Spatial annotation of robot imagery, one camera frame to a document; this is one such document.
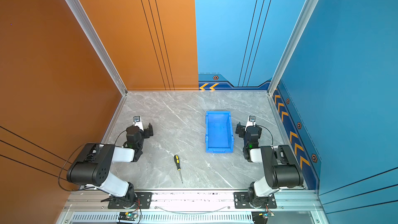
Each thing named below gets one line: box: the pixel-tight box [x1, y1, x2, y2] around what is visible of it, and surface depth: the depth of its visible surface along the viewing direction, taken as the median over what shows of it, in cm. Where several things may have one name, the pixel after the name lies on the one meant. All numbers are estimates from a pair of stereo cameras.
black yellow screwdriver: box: [174, 154, 184, 185], surface depth 86 cm
